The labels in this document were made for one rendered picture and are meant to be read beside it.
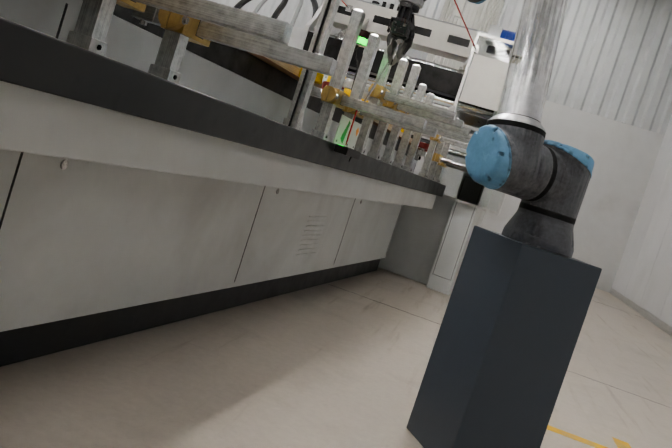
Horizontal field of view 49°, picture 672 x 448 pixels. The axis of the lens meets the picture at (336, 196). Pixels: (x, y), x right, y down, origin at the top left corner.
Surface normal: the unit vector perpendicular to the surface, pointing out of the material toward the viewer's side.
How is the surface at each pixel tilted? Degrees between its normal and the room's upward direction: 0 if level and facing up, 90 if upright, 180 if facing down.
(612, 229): 90
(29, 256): 90
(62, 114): 90
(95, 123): 90
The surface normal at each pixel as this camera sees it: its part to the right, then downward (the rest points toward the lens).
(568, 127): -0.19, -0.01
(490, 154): -0.87, -0.17
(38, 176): 0.91, 0.31
